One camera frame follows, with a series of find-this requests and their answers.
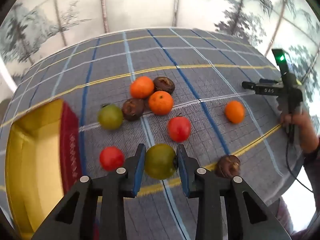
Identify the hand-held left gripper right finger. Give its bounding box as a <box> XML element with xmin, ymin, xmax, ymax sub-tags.
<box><xmin>176</xmin><ymin>144</ymin><xmax>292</xmax><ymax>240</ymax></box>

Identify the brown wrinkled fruit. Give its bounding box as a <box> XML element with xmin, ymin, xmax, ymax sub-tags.
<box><xmin>215</xmin><ymin>155</ymin><xmax>241</xmax><ymax>179</ymax></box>
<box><xmin>153</xmin><ymin>76</ymin><xmax>175</xmax><ymax>95</ymax></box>
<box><xmin>122</xmin><ymin>98</ymin><xmax>146</xmax><ymax>121</ymax></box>

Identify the orange tangerine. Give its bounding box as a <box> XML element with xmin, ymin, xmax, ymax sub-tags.
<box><xmin>130</xmin><ymin>76</ymin><xmax>155</xmax><ymax>99</ymax></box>
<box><xmin>224</xmin><ymin>100</ymin><xmax>246</xmax><ymax>124</ymax></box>
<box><xmin>148</xmin><ymin>91</ymin><xmax>174</xmax><ymax>116</ymax></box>

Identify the green tomato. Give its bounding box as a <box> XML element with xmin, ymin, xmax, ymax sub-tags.
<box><xmin>144</xmin><ymin>144</ymin><xmax>178</xmax><ymax>180</ymax></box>
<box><xmin>97</xmin><ymin>104</ymin><xmax>124</xmax><ymax>130</ymax></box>

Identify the blue plaid tablecloth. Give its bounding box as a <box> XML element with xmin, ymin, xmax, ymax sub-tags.
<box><xmin>0</xmin><ymin>27</ymin><xmax>304</xmax><ymax>240</ymax></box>

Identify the red and gold box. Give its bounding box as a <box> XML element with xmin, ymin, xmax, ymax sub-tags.
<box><xmin>5</xmin><ymin>98</ymin><xmax>83</xmax><ymax>240</ymax></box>

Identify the person's right forearm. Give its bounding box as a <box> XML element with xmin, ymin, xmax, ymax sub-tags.
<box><xmin>302</xmin><ymin>136</ymin><xmax>320</xmax><ymax>170</ymax></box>

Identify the person's right hand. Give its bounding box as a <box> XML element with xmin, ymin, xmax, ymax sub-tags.
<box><xmin>279</xmin><ymin>110</ymin><xmax>318</xmax><ymax>153</ymax></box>

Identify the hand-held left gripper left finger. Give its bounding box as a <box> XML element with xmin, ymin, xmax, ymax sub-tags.
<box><xmin>31</xmin><ymin>144</ymin><xmax>147</xmax><ymax>240</ymax></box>

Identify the red tomato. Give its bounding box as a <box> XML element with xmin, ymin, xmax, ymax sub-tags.
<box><xmin>167</xmin><ymin>116</ymin><xmax>192</xmax><ymax>142</ymax></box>
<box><xmin>99</xmin><ymin>147</ymin><xmax>125</xmax><ymax>172</ymax></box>

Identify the painted folding screen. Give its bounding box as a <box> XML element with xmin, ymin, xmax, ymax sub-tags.
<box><xmin>0</xmin><ymin>0</ymin><xmax>320</xmax><ymax>110</ymax></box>

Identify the black cable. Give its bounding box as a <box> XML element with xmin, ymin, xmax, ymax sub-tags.
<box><xmin>285</xmin><ymin>130</ymin><xmax>314</xmax><ymax>193</ymax></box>

